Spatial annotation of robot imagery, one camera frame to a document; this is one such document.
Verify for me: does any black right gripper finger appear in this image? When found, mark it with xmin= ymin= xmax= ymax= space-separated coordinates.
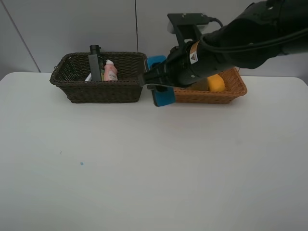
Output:
xmin=152 ymin=61 xmax=166 ymax=70
xmin=155 ymin=85 xmax=168 ymax=92

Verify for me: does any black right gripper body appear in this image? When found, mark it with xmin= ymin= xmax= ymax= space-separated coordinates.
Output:
xmin=139 ymin=42 xmax=217 ymax=88

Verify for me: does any blue whiteboard eraser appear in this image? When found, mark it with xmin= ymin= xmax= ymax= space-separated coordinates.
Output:
xmin=146 ymin=55 xmax=176 ymax=107

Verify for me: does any yellow mango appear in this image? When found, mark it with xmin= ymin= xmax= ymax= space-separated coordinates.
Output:
xmin=207 ymin=74 xmax=225 ymax=92

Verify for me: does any pink bottle white cap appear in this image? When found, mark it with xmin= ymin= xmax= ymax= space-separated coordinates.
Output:
xmin=103 ymin=59 xmax=118 ymax=81

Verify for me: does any dark green pump bottle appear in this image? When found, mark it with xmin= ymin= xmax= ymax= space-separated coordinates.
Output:
xmin=88 ymin=45 xmax=103 ymax=82

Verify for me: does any white marker pen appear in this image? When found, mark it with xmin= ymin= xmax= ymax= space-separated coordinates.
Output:
xmin=85 ymin=73 xmax=92 ymax=82

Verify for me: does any brown kiwi fruit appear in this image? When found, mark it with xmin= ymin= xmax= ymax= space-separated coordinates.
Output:
xmin=190 ymin=78 xmax=208 ymax=91

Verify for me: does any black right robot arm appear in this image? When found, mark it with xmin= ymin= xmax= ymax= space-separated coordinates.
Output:
xmin=139 ymin=0 xmax=308 ymax=88

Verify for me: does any orange wicker basket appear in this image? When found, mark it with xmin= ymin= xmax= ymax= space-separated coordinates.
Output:
xmin=174 ymin=68 xmax=247 ymax=104

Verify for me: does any dark brown wicker basket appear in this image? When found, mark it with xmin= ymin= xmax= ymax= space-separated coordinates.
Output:
xmin=50 ymin=52 xmax=147 ymax=103

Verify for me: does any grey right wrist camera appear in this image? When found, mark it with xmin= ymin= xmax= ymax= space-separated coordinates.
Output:
xmin=167 ymin=13 xmax=209 ymax=47

